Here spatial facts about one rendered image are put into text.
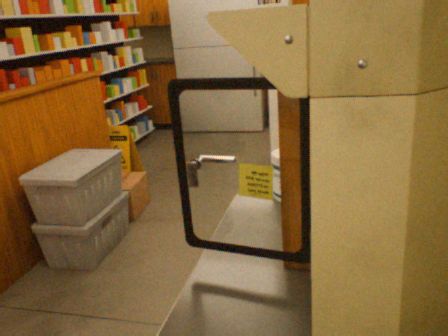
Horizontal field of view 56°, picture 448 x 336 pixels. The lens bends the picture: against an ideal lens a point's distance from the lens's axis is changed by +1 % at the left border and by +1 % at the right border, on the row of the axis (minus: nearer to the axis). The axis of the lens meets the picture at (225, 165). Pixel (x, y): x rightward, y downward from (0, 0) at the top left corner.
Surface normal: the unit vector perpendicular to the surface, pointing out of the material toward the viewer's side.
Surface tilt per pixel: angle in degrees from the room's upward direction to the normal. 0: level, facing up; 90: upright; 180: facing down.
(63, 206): 95
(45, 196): 95
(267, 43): 90
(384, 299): 90
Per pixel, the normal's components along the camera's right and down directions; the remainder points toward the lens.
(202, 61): -0.25, 0.34
